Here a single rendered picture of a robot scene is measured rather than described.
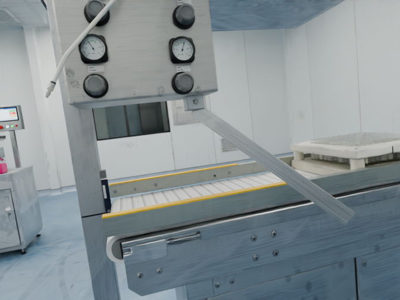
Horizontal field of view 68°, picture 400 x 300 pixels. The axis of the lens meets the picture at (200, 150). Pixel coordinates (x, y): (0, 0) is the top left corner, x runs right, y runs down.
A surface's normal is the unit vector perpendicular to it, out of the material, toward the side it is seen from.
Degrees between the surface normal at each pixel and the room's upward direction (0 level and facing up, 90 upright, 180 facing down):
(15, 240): 90
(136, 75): 90
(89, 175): 90
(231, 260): 90
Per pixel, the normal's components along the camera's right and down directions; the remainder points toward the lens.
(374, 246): 0.26, 0.07
